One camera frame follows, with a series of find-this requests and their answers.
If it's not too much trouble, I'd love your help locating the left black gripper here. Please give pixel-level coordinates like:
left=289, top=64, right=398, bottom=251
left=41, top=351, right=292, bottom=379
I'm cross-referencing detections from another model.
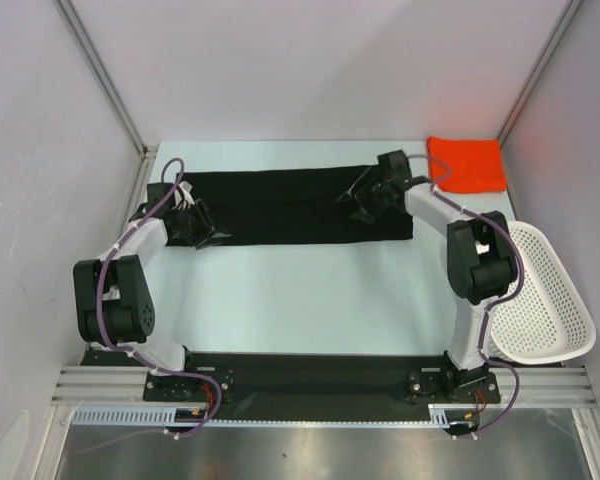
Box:
left=174, top=199, right=231, bottom=250

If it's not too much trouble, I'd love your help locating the black t-shirt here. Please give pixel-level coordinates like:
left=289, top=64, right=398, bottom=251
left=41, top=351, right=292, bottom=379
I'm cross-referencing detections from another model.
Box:
left=184, top=165, right=413, bottom=246

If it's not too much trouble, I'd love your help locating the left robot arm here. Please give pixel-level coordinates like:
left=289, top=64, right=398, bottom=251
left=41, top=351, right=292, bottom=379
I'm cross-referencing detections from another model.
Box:
left=72, top=182, right=230, bottom=400

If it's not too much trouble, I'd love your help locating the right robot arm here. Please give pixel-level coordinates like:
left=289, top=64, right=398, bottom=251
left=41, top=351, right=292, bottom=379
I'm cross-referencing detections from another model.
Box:
left=337, top=150, right=524, bottom=401

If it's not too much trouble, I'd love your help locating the folded orange t-shirt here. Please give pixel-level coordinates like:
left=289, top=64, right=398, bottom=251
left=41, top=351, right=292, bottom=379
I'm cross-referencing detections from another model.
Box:
left=426, top=136, right=507, bottom=194

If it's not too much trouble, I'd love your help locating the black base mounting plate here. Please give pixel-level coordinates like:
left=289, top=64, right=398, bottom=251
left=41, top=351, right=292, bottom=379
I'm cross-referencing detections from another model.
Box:
left=82, top=349, right=501, bottom=422

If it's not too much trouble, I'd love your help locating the white perforated plastic basket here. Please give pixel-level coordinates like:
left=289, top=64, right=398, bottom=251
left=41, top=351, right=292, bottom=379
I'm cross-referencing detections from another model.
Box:
left=488, top=221, right=596, bottom=365

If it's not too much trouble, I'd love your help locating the white slotted cable duct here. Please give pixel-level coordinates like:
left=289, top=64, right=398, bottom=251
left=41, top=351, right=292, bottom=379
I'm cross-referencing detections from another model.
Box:
left=72, top=404, right=478, bottom=429

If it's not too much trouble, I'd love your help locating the aluminium frame rail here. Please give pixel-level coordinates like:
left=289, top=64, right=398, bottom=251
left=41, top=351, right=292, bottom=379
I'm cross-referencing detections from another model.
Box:
left=51, top=366, right=596, bottom=408

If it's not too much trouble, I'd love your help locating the left aluminium corner post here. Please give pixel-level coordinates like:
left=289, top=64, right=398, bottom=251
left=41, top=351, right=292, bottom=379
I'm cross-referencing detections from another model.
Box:
left=53, top=0, right=147, bottom=156

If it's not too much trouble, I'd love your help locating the aluminium corner post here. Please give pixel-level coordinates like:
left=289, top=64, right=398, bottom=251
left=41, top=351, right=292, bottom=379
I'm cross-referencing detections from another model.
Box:
left=497, top=0, right=588, bottom=147
left=53, top=0, right=147, bottom=156

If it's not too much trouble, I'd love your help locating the right aluminium corner post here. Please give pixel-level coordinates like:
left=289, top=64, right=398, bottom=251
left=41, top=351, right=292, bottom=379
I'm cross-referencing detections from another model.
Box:
left=497, top=0, right=588, bottom=147

